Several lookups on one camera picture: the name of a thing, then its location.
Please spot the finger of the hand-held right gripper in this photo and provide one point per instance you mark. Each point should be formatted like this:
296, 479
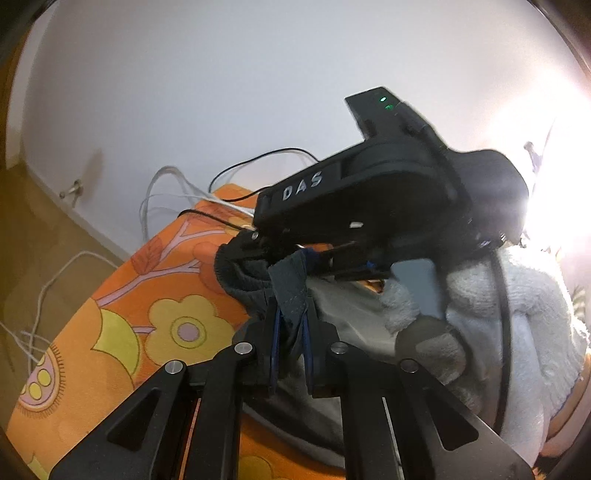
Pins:
258, 240
351, 270

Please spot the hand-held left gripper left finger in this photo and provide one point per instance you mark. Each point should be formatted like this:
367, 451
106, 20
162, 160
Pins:
275, 341

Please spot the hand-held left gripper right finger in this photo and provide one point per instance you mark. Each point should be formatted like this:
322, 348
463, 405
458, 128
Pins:
307, 344

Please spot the black pants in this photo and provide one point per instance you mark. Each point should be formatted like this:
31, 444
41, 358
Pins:
360, 323

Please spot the person's right forearm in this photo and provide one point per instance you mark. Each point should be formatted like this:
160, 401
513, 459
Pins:
565, 424

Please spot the person's right hand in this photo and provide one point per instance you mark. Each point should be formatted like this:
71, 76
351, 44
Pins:
535, 314

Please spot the bright video light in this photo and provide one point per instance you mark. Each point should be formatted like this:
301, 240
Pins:
568, 207

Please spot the metal door stopper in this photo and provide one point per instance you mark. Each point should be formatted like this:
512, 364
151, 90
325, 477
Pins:
74, 187

